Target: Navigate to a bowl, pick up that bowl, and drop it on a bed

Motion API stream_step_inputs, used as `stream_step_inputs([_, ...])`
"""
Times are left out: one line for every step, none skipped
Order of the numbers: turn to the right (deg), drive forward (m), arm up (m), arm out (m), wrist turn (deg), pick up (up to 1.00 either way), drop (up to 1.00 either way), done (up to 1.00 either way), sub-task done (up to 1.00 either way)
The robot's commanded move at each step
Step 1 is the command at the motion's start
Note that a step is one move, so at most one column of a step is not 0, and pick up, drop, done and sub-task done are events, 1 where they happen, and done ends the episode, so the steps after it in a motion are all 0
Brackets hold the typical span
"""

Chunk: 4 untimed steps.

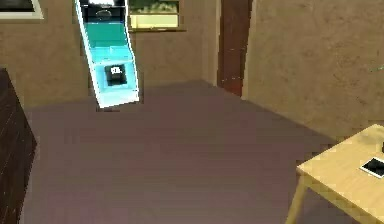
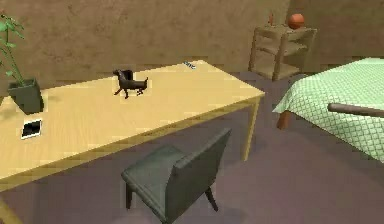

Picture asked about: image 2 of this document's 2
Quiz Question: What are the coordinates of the bed with green checked cover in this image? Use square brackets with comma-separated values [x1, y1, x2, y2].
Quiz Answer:
[272, 57, 384, 164]

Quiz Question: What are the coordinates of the dark green chair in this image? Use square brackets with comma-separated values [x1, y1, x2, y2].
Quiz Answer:
[120, 127, 232, 224]

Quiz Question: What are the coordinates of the dark brown dog figurine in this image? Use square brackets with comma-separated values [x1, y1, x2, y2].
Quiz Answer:
[112, 68, 149, 100]

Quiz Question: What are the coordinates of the light wooden table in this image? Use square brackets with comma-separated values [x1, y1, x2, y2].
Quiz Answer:
[0, 59, 267, 224]

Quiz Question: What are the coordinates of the wooden shelf unit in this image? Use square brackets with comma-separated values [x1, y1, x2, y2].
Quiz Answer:
[247, 23, 318, 82]

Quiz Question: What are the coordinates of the orange ball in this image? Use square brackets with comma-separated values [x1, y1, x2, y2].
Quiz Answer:
[287, 13, 306, 31]

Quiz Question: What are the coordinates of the brown baseball bat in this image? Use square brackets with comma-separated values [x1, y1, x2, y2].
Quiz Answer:
[327, 102, 384, 119]

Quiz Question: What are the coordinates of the green house plant in pot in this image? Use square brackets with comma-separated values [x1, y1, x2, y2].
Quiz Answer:
[0, 13, 45, 116]

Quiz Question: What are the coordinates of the black phone with white frame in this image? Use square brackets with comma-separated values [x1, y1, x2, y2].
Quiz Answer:
[20, 119, 43, 140]

